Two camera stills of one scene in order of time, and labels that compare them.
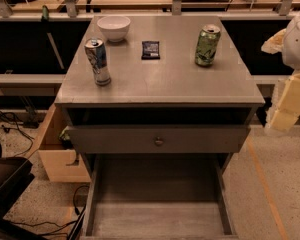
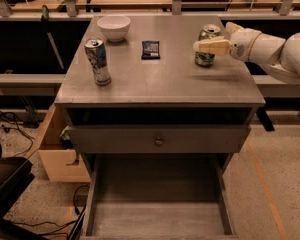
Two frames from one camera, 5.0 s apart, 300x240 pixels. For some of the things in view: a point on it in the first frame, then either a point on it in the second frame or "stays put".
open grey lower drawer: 164,196 stays put
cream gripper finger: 274,44 → 233,28
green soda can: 207,44 stays put
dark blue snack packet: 150,50 stays put
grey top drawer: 159,138 stays put
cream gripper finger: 291,101 → 213,46
